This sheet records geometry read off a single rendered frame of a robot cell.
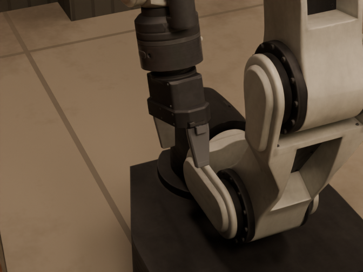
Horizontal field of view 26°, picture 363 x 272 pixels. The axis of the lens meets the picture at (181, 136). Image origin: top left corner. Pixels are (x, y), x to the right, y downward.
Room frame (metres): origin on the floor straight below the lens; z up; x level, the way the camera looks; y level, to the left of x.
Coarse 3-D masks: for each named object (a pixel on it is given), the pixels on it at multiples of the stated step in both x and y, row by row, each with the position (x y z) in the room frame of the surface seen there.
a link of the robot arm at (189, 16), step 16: (160, 0) 0.94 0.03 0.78; (176, 0) 0.92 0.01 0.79; (192, 0) 0.93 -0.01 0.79; (144, 16) 0.96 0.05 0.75; (160, 16) 0.94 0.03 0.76; (176, 16) 0.92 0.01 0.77; (192, 16) 0.92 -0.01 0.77; (144, 32) 0.94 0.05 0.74; (160, 32) 0.93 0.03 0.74; (176, 32) 0.93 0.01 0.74; (192, 32) 0.94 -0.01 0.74
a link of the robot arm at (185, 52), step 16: (144, 48) 0.93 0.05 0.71; (160, 48) 0.92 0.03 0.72; (176, 48) 0.92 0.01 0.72; (192, 48) 0.93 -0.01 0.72; (144, 64) 0.93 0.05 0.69; (160, 64) 0.92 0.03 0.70; (176, 64) 0.91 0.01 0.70; (192, 64) 0.92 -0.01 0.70; (160, 80) 0.92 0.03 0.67; (176, 80) 0.91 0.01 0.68; (192, 80) 0.91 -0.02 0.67; (160, 96) 0.93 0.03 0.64; (176, 96) 0.90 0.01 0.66; (192, 96) 0.91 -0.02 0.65; (160, 112) 0.92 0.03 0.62; (176, 112) 0.89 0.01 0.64; (192, 112) 0.88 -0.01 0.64; (208, 112) 0.90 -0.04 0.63
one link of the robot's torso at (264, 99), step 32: (256, 64) 1.01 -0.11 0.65; (256, 96) 0.98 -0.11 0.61; (256, 128) 0.98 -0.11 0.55; (320, 128) 1.01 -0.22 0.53; (352, 128) 1.01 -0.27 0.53; (256, 160) 1.06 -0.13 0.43; (288, 160) 0.97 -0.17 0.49; (320, 160) 1.05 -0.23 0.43; (256, 192) 1.06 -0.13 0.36; (288, 192) 1.07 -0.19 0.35; (256, 224) 1.05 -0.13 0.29; (288, 224) 1.08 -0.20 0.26
